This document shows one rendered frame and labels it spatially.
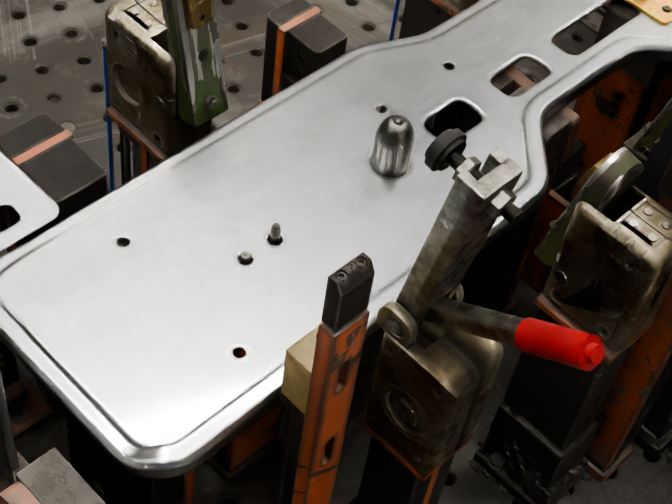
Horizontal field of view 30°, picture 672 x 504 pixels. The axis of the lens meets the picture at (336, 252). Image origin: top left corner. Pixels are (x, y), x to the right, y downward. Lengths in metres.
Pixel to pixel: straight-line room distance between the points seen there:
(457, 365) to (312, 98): 0.31
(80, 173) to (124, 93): 0.12
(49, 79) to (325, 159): 0.57
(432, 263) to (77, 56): 0.83
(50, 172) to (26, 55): 0.53
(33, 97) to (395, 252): 0.64
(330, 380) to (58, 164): 0.36
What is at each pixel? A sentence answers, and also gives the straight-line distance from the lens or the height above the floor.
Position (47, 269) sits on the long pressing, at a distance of 0.93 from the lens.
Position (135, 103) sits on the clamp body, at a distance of 1.10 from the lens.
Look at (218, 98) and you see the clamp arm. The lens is 1.05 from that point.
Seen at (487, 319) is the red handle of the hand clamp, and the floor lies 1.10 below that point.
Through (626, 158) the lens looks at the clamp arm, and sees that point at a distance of 0.91.
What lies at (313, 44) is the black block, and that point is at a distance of 1.12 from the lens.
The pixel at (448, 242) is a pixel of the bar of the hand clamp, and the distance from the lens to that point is 0.76.
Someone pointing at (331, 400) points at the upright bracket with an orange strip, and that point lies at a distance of 0.78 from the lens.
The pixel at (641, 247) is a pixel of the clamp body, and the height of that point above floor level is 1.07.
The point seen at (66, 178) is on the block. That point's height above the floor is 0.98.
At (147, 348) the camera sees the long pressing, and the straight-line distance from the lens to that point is 0.89.
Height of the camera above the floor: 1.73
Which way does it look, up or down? 51 degrees down
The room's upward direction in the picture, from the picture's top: 9 degrees clockwise
